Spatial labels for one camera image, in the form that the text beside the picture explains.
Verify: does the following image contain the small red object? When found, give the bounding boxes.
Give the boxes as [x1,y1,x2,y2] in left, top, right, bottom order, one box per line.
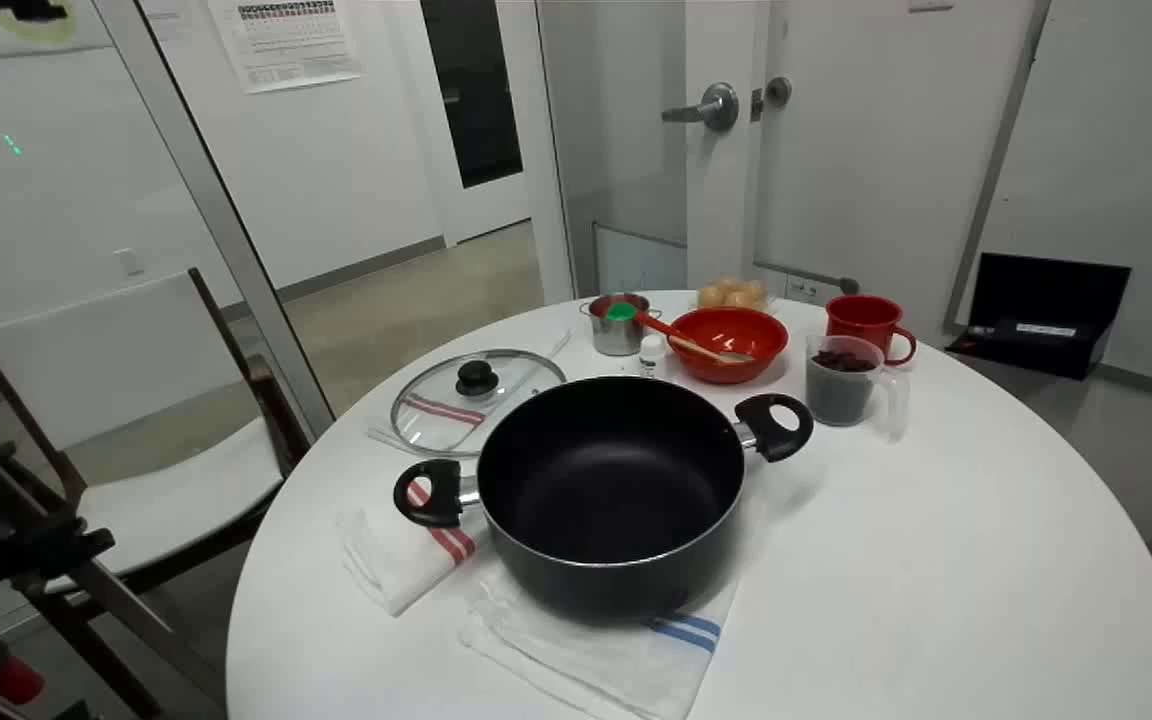
[0,651,46,707]

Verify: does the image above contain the silver door lever handle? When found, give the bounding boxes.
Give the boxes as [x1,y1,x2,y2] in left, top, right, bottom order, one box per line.
[656,78,742,137]

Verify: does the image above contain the glass lid black knob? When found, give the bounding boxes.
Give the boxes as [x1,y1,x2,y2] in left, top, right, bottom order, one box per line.
[389,342,573,461]

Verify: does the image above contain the steel cup red handle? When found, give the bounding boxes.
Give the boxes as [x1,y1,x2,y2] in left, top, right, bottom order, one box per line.
[583,290,676,359]

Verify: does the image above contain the open black case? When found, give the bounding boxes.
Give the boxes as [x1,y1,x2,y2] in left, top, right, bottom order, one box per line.
[948,247,1137,385]

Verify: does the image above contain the silver door lock knob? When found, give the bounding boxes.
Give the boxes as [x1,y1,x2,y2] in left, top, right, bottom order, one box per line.
[747,73,797,125]

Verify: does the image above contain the red bowl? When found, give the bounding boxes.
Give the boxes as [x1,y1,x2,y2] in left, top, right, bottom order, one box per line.
[662,304,790,389]

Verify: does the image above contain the wooden spoon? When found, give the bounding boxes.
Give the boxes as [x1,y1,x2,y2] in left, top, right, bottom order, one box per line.
[658,323,756,368]

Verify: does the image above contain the white chair dark frame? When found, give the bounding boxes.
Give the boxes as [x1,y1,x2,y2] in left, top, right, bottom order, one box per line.
[0,264,320,720]

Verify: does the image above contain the black cooking pot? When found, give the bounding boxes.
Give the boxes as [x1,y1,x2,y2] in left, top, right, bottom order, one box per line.
[389,371,820,621]

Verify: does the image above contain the white door dark window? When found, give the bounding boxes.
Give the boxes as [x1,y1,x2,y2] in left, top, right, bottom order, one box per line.
[380,0,542,253]

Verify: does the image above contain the grey glass partition frame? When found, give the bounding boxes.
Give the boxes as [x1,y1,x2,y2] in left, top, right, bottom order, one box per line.
[92,0,338,432]

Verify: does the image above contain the red mug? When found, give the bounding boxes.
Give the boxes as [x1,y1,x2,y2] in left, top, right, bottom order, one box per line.
[825,290,925,371]

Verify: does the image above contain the clear measuring cup dark contents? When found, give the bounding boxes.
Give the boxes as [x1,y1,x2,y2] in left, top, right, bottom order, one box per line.
[804,331,915,442]

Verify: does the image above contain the white paper notice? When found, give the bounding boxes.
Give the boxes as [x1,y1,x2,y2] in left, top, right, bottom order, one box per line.
[205,0,365,95]

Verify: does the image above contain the white towel blue stripes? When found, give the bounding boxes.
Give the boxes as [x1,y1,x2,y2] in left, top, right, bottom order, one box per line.
[452,556,742,720]

